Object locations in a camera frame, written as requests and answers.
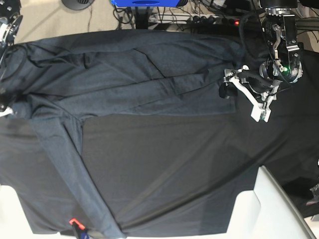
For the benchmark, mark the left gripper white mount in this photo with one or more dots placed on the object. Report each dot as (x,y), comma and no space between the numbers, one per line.
(258,89)

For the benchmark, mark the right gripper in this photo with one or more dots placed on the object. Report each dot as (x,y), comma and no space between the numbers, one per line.
(6,101)

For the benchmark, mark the dark grey T-shirt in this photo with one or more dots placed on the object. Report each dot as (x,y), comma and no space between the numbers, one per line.
(124,82)

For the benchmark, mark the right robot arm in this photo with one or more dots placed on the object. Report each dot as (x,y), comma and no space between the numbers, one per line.
(10,20)

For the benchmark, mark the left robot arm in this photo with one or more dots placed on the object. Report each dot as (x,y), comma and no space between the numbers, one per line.
(280,64)

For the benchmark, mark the black power strip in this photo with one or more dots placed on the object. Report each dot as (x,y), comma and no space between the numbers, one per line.
(211,19)

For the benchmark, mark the black round stand base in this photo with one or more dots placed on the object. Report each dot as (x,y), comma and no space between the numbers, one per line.
(77,4)

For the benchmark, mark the blue plastic bin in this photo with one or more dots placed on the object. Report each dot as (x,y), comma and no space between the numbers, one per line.
(149,3)

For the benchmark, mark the red clamp front edge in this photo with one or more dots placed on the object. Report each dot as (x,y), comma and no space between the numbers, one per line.
(76,224)

